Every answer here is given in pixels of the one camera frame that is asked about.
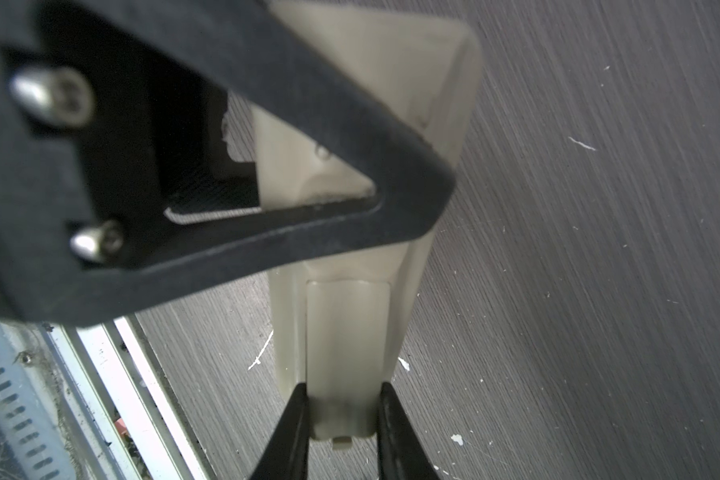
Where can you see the beige battery cover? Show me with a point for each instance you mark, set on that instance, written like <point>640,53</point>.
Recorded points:
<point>346,330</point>

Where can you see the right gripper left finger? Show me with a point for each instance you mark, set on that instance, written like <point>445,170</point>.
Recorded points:
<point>286,455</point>

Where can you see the slotted cable duct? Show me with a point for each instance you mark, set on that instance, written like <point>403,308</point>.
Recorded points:
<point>26,424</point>

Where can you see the white remote control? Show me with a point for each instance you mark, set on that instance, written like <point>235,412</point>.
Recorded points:
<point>426,70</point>

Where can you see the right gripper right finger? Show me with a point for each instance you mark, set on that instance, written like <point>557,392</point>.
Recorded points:
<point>401,455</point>

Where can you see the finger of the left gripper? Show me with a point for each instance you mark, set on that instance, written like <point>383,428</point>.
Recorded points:
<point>150,150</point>

